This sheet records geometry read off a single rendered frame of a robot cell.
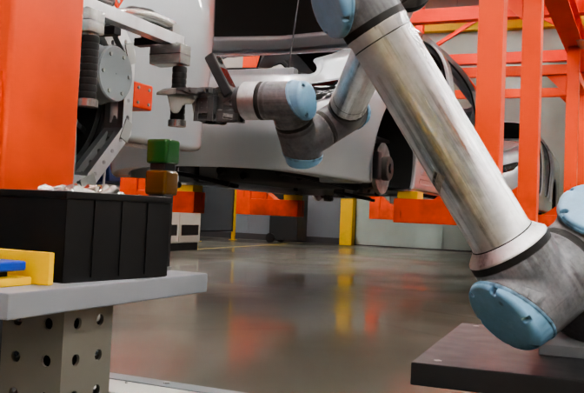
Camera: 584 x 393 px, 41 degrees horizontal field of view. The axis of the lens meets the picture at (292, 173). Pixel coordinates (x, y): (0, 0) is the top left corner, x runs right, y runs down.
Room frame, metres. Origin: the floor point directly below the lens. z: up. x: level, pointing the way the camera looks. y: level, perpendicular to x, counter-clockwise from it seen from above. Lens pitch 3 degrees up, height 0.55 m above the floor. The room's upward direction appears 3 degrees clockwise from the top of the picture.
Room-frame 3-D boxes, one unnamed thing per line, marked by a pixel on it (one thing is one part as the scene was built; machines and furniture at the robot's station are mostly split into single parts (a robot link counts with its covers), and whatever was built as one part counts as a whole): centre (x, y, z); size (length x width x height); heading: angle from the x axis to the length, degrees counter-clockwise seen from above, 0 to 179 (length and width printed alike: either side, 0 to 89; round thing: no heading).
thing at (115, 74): (1.83, 0.50, 0.85); 0.21 x 0.14 x 0.14; 66
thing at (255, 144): (6.63, -0.46, 1.49); 4.95 x 1.86 x 1.59; 156
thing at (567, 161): (10.77, -3.54, 1.75); 0.68 x 0.16 x 2.45; 66
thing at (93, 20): (1.62, 0.45, 0.93); 0.09 x 0.05 x 0.05; 66
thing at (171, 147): (1.27, 0.21, 0.64); 0.04 x 0.04 x 0.04; 66
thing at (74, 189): (1.11, 0.28, 0.51); 0.20 x 0.14 x 0.13; 148
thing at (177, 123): (1.91, 0.29, 0.83); 0.04 x 0.04 x 0.16
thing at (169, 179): (1.27, 0.21, 0.59); 0.04 x 0.04 x 0.04; 66
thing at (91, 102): (1.60, 0.42, 0.83); 0.04 x 0.04 x 0.16
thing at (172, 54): (1.93, 0.31, 0.93); 0.09 x 0.05 x 0.05; 66
